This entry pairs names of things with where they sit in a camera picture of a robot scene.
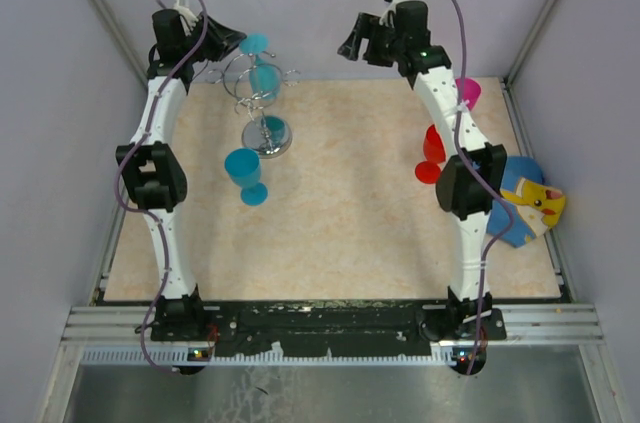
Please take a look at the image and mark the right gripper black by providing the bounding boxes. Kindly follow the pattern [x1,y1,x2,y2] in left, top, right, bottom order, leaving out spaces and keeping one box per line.
[337,14,404,69]

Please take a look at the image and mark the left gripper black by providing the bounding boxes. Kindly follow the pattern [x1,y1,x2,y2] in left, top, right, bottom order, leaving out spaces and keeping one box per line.
[181,11,247,63]

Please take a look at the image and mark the teal wine glass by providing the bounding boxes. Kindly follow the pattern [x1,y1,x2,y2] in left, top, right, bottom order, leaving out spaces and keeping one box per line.
[239,33,280,101]

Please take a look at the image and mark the blue wine glass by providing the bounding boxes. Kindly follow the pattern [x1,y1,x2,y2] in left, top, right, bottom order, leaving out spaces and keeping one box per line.
[224,148,268,206]

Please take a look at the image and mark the pink wine glass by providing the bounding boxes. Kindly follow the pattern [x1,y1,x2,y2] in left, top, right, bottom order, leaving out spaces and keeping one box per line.
[456,78,482,111]

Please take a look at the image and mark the red wine glass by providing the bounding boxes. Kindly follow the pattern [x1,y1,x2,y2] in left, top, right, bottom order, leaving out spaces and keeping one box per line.
[414,125,446,184]

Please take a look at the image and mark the blue Pikachu cloth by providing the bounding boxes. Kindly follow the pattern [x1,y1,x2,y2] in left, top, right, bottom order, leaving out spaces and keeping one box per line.
[487,156,567,248]

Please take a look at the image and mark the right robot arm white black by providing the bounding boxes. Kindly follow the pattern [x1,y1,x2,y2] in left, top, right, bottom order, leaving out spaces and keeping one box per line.
[338,0,507,341]

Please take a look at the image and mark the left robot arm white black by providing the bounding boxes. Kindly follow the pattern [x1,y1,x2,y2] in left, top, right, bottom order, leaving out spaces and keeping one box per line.
[115,5,246,341]

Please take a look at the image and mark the chrome wine glass rack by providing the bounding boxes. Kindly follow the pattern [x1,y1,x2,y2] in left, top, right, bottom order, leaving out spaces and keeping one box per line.
[206,51,299,159]

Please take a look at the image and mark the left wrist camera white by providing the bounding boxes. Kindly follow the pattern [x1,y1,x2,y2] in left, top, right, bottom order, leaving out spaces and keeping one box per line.
[173,0,198,35]

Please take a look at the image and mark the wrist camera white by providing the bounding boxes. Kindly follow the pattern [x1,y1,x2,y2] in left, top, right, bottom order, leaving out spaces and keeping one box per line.
[173,0,198,35]
[379,0,407,28]

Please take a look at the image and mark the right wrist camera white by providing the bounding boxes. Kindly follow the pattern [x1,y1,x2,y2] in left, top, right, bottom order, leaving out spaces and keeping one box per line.
[379,0,407,28]

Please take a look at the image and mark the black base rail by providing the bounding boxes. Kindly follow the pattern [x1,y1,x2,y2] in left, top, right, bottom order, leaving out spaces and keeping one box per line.
[152,300,506,357]

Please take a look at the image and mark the white cable duct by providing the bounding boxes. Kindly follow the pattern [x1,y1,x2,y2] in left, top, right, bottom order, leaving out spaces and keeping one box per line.
[80,344,455,367]

